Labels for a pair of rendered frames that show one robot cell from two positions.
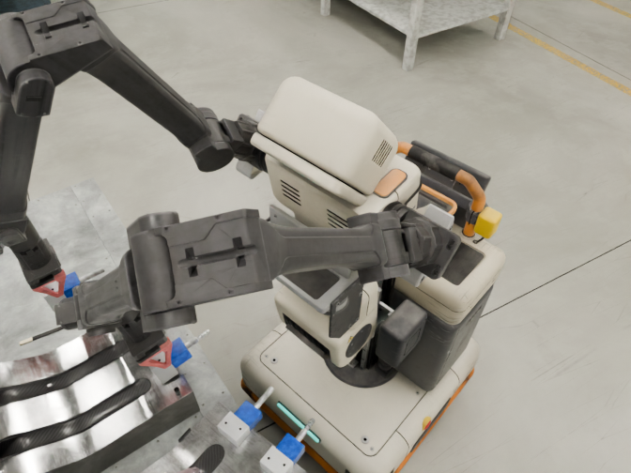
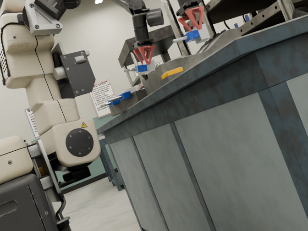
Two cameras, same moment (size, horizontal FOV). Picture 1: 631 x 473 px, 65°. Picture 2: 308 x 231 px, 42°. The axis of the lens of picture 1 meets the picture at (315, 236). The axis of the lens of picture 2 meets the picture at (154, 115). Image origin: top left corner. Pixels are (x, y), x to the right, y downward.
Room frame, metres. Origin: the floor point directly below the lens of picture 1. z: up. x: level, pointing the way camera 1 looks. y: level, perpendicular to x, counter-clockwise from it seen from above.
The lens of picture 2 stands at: (2.10, 0.75, 0.69)
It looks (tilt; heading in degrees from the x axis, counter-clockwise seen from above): 1 degrees up; 197
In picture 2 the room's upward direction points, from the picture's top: 21 degrees counter-clockwise
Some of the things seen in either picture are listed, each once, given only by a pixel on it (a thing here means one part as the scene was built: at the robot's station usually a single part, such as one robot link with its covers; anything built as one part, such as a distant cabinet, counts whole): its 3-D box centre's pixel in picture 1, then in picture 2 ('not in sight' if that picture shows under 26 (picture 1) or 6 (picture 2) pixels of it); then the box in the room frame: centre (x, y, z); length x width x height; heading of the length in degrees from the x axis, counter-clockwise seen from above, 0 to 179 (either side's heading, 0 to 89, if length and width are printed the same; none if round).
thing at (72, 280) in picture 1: (75, 282); (189, 36); (0.67, 0.54, 0.93); 0.13 x 0.05 x 0.05; 126
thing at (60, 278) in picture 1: (49, 279); (191, 20); (0.64, 0.56, 0.99); 0.07 x 0.07 x 0.09; 36
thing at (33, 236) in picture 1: (15, 234); not in sight; (0.65, 0.58, 1.12); 0.07 x 0.06 x 0.07; 119
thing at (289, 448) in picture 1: (293, 446); (112, 102); (0.35, 0.04, 0.85); 0.13 x 0.05 x 0.05; 143
